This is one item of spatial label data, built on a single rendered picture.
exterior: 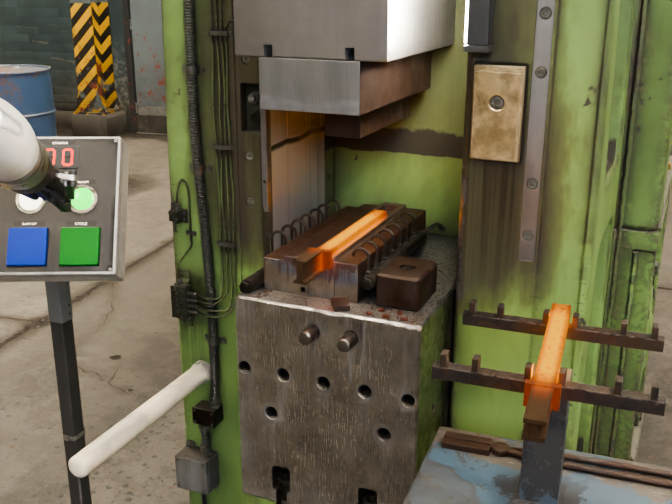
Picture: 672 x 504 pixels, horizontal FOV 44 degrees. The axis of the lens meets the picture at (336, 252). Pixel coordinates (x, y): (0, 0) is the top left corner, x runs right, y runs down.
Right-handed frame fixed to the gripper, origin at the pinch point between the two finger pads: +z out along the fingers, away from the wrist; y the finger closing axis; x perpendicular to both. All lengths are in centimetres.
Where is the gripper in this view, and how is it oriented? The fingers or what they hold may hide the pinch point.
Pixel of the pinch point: (61, 199)
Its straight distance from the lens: 157.6
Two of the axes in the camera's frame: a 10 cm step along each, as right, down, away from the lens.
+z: -0.2, 2.0, 9.8
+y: 10.0, -0.1, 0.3
